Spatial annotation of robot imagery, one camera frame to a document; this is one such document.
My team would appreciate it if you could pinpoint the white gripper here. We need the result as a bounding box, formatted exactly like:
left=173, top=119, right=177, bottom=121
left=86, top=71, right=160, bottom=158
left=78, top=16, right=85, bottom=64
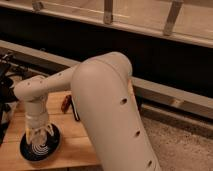
left=25, top=113, right=54, bottom=144

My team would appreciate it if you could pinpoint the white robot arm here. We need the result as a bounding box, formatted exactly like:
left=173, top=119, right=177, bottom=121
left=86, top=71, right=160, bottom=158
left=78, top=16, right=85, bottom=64
left=14, top=52, right=161, bottom=171

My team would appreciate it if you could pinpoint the black ceramic bowl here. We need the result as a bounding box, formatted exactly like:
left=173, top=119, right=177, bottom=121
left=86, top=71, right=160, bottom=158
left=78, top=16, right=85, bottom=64
left=20, top=123, right=60, bottom=161

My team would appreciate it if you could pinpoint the black equipment at left edge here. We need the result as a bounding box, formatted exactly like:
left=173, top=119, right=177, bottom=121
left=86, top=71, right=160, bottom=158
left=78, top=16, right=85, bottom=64
left=0, top=52, right=17, bottom=145

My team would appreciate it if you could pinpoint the metal window frame rail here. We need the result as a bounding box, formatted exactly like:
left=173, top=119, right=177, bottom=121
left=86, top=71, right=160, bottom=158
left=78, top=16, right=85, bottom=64
left=0, top=0, right=213, bottom=48

